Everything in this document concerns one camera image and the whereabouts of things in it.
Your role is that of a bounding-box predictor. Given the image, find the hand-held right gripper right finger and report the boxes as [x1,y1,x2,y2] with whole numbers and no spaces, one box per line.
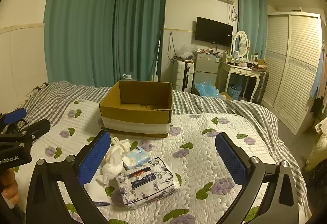
[215,132,299,224]

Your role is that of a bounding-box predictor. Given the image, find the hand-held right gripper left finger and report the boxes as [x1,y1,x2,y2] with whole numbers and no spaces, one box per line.
[26,130,111,224]

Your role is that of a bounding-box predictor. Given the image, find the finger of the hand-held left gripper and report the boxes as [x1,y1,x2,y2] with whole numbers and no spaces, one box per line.
[0,108,27,125]
[15,118,51,142]

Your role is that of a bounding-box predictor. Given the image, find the white cloth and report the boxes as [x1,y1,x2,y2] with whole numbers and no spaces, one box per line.
[84,137,131,196]

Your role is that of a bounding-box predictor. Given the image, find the small blue tissue pack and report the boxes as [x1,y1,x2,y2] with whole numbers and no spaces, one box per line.
[122,147,152,170]

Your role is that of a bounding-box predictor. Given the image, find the brown cardboard box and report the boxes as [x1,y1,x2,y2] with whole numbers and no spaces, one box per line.
[99,80,174,138]

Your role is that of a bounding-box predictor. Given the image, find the floral tissue pack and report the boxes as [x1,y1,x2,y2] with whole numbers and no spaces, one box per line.
[115,157,181,207]

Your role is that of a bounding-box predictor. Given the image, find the person's left hand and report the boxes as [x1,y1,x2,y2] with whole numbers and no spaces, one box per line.
[0,168,20,205]

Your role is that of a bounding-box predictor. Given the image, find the white floral quilted blanket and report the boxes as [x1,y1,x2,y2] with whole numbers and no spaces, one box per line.
[15,98,309,224]

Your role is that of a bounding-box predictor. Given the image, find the small floor cardboard box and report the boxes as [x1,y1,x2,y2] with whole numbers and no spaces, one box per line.
[218,91,233,101]

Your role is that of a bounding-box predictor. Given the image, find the blue basket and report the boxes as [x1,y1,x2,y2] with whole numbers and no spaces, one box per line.
[227,85,242,100]

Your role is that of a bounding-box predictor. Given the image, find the blue plastic bag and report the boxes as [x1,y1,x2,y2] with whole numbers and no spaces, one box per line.
[194,80,221,98]

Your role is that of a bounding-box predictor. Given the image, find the dark suitcase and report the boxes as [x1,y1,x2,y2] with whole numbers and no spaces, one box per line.
[255,71,269,104]

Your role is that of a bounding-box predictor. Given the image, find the yellow pillow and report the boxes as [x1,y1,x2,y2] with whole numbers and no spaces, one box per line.
[305,117,327,171]

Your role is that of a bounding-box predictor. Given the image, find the white dressing table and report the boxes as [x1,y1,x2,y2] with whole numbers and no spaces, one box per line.
[218,59,261,103]

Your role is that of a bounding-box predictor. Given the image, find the silver mini fridge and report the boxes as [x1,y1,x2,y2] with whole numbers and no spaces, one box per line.
[192,51,220,93]

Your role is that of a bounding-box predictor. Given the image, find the white suitcase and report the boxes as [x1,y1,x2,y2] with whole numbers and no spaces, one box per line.
[172,59,195,93]

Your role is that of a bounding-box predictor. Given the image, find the white louvered wardrobe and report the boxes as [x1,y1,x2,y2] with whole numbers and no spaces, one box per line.
[261,12,322,135]

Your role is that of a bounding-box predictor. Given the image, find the wide teal curtain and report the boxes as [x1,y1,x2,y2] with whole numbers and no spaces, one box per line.
[44,0,118,87]

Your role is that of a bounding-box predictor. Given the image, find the clear plastic bag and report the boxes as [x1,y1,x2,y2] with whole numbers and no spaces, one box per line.
[179,44,197,60]

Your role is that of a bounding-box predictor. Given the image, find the white oval vanity mirror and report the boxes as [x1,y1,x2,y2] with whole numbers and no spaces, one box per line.
[231,31,251,60]

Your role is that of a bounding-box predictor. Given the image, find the hanging clothes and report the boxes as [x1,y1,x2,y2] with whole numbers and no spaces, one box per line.
[309,45,327,99]

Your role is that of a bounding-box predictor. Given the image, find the white mop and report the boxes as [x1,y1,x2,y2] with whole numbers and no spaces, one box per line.
[151,31,162,83]

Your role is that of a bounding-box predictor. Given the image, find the teal corner curtain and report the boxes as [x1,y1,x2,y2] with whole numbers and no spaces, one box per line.
[112,0,168,84]

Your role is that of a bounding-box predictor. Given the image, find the narrow teal window curtain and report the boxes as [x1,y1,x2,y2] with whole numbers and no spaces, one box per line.
[236,0,268,61]

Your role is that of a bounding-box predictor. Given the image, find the black wall television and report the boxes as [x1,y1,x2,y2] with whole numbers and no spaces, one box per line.
[195,17,233,48]

